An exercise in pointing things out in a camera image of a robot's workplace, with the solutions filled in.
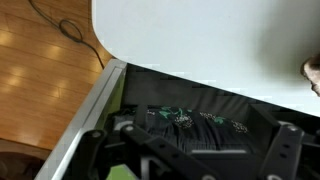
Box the dark floral back cushion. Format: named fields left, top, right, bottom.
left=113, top=104, right=268, bottom=155

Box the wooden plate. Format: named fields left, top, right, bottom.
left=299, top=53, right=320, bottom=98

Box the black floor cable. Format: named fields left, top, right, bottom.
left=28, top=0, right=106, bottom=69

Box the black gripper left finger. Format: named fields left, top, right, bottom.
left=78, top=104, right=221, bottom=180

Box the dark grey seat cushion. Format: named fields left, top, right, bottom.
left=123, top=63, right=320, bottom=134

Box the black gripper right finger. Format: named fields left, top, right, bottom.
left=249, top=103, right=320, bottom=180

